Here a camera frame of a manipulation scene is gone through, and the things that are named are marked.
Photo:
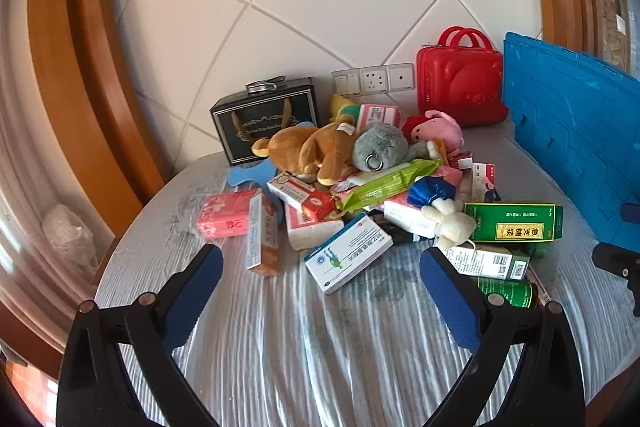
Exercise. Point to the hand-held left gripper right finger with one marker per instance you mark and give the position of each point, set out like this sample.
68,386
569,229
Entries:
450,297

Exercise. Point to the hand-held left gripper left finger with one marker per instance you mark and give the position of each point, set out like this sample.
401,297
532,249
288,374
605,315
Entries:
196,294

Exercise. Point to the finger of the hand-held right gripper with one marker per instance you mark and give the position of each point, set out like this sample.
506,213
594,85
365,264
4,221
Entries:
631,213
616,259

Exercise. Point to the pink floral tissue pack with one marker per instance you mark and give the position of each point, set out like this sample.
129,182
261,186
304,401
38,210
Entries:
225,214

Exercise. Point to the blue plastic crate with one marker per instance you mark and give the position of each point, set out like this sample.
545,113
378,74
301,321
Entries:
565,122

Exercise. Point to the blue white medicine box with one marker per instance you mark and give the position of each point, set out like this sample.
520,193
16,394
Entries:
345,254

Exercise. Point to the grey round desktop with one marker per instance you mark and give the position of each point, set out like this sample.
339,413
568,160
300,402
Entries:
300,347

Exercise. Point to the white barcode box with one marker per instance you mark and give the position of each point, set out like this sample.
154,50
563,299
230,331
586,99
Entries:
492,262

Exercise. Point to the green bottle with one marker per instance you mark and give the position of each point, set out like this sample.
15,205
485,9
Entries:
505,292

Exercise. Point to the white plush rabbit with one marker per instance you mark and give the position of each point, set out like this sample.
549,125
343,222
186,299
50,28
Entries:
452,224

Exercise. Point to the orange white box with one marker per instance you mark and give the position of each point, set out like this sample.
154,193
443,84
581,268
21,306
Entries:
262,237

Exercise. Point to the green medicine box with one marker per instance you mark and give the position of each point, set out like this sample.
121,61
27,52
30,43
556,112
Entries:
515,223

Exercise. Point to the blue satin pouch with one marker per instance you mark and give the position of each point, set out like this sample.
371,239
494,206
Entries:
432,193

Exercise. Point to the tall white red box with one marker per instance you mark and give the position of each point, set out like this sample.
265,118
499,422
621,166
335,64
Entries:
484,182

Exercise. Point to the green wet wipes packet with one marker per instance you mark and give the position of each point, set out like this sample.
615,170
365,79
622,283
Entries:
390,182

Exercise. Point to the white red tissue pack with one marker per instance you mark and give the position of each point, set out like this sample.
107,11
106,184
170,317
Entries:
315,232

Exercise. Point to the small red white box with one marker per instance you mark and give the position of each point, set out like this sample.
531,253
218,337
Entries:
461,161

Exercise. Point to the clear plastic bag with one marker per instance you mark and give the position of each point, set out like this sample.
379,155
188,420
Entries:
70,234

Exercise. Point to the pink plush toy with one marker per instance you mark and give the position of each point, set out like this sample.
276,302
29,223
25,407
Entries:
435,129

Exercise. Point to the wooden window sill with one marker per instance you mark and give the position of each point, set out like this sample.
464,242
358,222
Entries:
27,357

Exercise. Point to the brown plush dog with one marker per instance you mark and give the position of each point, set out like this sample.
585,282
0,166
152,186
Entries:
310,149

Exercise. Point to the black gift box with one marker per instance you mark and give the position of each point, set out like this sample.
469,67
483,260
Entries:
265,119

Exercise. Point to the patterned beige curtain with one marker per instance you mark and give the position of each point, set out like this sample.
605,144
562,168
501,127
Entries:
612,22

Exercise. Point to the pink white box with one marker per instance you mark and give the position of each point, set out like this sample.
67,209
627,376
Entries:
380,116

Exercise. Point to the white sheer curtain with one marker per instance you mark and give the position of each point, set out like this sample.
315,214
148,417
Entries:
30,167

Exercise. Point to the red toy suitcase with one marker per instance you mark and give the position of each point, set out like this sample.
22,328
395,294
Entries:
460,82

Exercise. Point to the yellow green plush toy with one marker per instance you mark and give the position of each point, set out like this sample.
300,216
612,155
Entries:
344,107

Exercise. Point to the white wall socket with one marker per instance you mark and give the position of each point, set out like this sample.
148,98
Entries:
402,77
374,79

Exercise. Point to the white wall switch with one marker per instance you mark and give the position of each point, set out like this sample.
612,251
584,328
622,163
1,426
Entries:
346,82

